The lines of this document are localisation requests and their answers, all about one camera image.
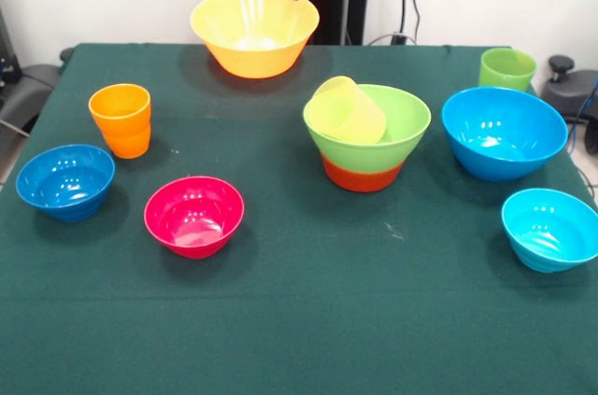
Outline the green cup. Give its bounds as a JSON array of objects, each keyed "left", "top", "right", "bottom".
[{"left": 477, "top": 47, "right": 538, "bottom": 92}]

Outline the green bowl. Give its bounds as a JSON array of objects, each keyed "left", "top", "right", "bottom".
[{"left": 302, "top": 83, "right": 433, "bottom": 175}]

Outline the small dark blue bowl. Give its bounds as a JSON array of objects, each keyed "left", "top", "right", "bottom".
[{"left": 15, "top": 143, "right": 117, "bottom": 223}]

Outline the black chair base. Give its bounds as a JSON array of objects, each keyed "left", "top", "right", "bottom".
[{"left": 540, "top": 54, "right": 598, "bottom": 156}]

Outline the orange cup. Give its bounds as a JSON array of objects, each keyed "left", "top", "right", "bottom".
[{"left": 88, "top": 83, "right": 152, "bottom": 161}]

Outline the large yellow-orange bowl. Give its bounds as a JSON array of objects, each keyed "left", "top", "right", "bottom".
[{"left": 189, "top": 0, "right": 321, "bottom": 80}]

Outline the grey chair base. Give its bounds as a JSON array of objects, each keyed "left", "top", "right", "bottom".
[{"left": 0, "top": 63, "right": 63, "bottom": 134}]

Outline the dark green tablecloth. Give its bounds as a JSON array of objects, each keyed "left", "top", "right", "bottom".
[{"left": 0, "top": 42, "right": 598, "bottom": 395}]

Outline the yellow cup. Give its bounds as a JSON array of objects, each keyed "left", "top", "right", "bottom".
[{"left": 307, "top": 75, "right": 388, "bottom": 144}]

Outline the red-orange bowl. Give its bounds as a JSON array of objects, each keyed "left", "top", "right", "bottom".
[{"left": 320, "top": 154, "right": 405, "bottom": 194}]

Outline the large blue bowl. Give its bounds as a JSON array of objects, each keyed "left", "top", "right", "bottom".
[{"left": 441, "top": 86, "right": 570, "bottom": 183}]

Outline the pink bowl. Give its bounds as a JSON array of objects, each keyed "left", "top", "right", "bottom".
[{"left": 143, "top": 176, "right": 246, "bottom": 260}]

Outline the small light blue bowl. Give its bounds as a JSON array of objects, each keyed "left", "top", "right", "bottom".
[{"left": 501, "top": 187, "right": 598, "bottom": 275}]

